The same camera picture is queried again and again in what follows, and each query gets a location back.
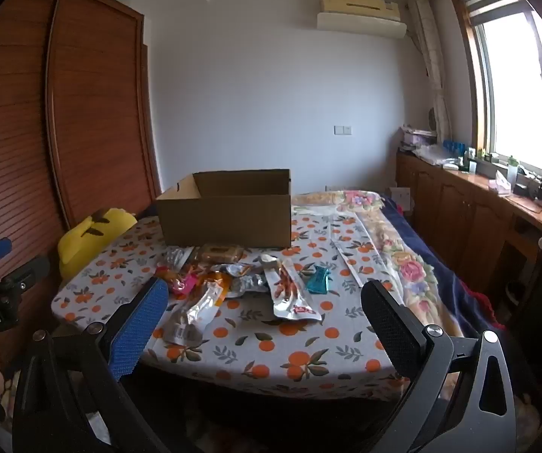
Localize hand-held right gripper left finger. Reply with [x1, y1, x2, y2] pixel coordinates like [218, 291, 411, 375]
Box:
[13, 276, 172, 453]

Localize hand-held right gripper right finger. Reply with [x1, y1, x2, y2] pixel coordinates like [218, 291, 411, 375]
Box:
[360, 279, 519, 453]

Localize long silver snack packet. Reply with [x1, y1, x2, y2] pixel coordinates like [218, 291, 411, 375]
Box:
[163, 277, 228, 347]

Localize pink snack packet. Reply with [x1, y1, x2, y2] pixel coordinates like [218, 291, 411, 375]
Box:
[155, 264, 202, 299]

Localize small silver packet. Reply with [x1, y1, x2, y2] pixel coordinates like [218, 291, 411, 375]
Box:
[164, 245, 196, 271]

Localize teal snack packet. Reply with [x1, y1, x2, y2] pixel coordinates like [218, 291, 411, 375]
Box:
[306, 264, 333, 295]

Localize orange foil snack packet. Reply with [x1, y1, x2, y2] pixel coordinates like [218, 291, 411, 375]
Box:
[207, 264, 235, 304]

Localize clear sausage snack packet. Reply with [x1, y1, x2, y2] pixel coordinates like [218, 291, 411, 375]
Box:
[264, 257, 326, 323]

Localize brown biscuit packet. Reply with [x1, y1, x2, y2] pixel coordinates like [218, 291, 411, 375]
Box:
[195, 243, 244, 265]

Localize silver foil packet dark contents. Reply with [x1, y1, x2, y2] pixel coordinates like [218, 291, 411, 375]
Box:
[226, 262, 272, 299]

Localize brown cardboard box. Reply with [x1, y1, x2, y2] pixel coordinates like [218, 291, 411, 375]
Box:
[155, 168, 293, 250]

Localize yellow plush pillow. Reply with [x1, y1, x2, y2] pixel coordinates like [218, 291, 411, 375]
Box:
[58, 208, 138, 280]

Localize floral blanket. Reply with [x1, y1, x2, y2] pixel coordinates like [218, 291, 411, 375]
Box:
[293, 190, 504, 337]

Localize orange print tablecloth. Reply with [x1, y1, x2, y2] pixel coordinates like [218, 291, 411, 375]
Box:
[51, 203, 411, 402]

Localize white socket plate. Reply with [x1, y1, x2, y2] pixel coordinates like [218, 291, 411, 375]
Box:
[390, 187, 414, 211]

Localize dark waste bin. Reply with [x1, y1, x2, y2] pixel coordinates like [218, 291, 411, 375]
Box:
[504, 279, 534, 313]

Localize long wooden cabinet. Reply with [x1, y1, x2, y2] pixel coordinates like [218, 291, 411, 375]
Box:
[396, 148, 542, 322]

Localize wooden slatted wardrobe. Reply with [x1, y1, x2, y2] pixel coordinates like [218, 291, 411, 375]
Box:
[0, 0, 163, 381]

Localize clear plastic bag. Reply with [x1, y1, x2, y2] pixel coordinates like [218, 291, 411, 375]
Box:
[415, 144, 460, 167]

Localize pink tissue pack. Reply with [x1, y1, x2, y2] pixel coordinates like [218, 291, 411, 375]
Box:
[488, 171, 512, 195]

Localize pink box stack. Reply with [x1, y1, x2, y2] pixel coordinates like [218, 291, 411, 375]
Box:
[400, 125, 438, 153]

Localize black desk device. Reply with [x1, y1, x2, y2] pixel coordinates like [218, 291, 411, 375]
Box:
[513, 180, 542, 199]

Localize pale patterned curtain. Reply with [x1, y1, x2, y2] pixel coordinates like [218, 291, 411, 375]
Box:
[408, 0, 454, 146]

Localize wooden framed window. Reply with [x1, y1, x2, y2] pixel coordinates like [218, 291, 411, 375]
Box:
[449, 0, 542, 190]

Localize wall air conditioner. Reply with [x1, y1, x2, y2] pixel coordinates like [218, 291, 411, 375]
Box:
[317, 0, 406, 39]

